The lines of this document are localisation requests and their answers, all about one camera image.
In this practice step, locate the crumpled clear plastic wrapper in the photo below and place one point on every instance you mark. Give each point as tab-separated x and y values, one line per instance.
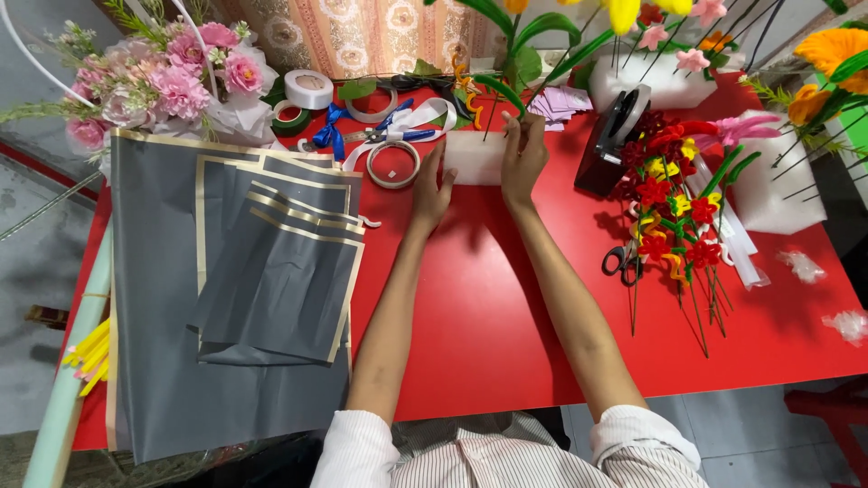
803	266
847	325

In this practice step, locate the pink flower bouquet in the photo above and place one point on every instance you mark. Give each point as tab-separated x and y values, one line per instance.
163	74

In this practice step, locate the orange curled pipe cleaner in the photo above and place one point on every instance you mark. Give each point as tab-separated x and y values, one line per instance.
470	101

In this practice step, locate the red stool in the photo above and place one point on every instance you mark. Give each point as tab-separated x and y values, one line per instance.
831	420

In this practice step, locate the large grey gold-edged wrapping sheet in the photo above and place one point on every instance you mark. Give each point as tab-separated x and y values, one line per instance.
159	379

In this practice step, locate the bundle of yellow sticks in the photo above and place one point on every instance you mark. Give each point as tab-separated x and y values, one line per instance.
91	356

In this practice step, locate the loose white ribbon strip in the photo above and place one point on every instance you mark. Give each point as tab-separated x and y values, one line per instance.
420	116

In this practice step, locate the clear plastic sleeves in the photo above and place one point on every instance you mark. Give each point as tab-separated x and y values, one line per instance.
736	230

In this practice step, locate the person's left hand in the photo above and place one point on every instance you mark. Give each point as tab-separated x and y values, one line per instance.
430	193

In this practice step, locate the green floral tape roll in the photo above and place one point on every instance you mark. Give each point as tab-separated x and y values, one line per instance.
290	118

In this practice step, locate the yellow tulip green-leaf stem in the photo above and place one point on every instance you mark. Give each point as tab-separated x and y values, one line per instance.
505	95

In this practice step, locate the blue ribbon bow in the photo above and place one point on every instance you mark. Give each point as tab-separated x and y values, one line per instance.
332	132

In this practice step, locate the person's striped white shirt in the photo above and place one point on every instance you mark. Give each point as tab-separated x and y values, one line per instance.
502	454

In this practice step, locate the black tape dispenser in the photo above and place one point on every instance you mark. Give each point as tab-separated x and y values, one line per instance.
607	152

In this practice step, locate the small grey gold-edged wrapping sheet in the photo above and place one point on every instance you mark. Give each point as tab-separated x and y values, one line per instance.
285	284

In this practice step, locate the white ribbon roll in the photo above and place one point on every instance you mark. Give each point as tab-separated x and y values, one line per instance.
309	88

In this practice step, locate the stack of lilac paper cards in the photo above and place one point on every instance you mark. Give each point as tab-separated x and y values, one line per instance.
559	101

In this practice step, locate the large white foam block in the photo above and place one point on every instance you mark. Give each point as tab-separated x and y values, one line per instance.
780	193

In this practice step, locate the orange artificial flowers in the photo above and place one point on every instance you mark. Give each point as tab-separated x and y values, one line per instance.
831	57

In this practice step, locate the pile of pipe-cleaner flowers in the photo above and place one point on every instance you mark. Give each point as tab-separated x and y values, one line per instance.
668	203

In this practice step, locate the large clear tape roll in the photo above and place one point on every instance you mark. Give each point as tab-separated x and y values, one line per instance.
380	177

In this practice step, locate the black ribbon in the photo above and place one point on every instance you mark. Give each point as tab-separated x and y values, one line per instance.
424	85

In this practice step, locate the small white foam block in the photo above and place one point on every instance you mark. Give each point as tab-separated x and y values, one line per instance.
475	159

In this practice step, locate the patterned curtain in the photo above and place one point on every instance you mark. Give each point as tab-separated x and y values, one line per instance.
352	34

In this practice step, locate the green artificial leaves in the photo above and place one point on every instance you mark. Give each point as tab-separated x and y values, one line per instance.
356	88

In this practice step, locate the white foam block with flowers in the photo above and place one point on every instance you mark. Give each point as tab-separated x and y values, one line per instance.
651	85

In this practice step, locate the pink pipe-cleaner flower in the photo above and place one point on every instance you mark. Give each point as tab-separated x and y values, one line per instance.
736	129

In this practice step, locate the white curved tube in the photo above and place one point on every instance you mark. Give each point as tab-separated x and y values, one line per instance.
30	57

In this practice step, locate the small clear tape roll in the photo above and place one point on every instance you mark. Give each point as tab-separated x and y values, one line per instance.
390	108

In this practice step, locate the mint green paper roll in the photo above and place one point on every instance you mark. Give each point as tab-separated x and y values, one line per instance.
68	379

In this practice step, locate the person's right hand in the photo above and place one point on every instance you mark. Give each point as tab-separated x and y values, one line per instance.
523	169

